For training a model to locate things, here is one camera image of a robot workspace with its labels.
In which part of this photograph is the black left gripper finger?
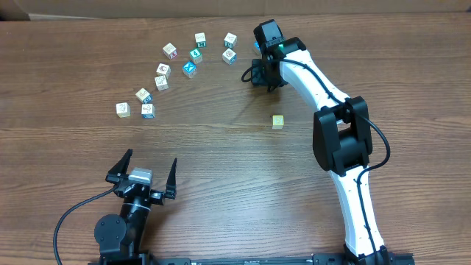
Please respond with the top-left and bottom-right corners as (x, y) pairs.
(105, 149), (132, 180)
(165, 158), (177, 199)

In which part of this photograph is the wooden block yellow top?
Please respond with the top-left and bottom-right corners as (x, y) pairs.
(272, 115), (284, 130)

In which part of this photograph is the wooden block letter I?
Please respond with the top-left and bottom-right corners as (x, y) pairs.
(155, 76), (169, 91)

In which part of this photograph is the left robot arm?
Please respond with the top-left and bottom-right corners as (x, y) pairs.
(94, 149), (166, 262)

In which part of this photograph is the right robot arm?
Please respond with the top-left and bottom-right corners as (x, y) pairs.
(241, 20), (391, 264)

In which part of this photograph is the wooden block blue side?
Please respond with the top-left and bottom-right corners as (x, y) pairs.
(222, 48), (237, 65)

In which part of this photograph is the wooden block yellow side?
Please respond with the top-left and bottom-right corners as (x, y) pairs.
(116, 102), (131, 118)

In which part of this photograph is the wooden block blue T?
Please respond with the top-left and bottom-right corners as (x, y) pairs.
(141, 104), (155, 119)

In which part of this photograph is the wooden block green 4 top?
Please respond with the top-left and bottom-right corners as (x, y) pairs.
(189, 48), (203, 64)

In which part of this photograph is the wooden block green N side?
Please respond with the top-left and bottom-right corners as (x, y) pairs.
(194, 32), (207, 48)

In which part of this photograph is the wooden block blue X top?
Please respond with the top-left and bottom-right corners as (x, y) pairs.
(183, 61), (196, 78)

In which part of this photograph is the wooden block blue C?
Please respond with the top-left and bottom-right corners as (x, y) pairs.
(135, 88), (153, 104)

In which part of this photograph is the wooden block red X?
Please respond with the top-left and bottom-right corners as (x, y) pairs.
(163, 43), (177, 60)

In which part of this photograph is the wooden block orange top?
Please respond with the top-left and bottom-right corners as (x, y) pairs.
(156, 63), (171, 79)

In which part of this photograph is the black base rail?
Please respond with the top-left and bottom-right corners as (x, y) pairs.
(88, 252), (416, 265)

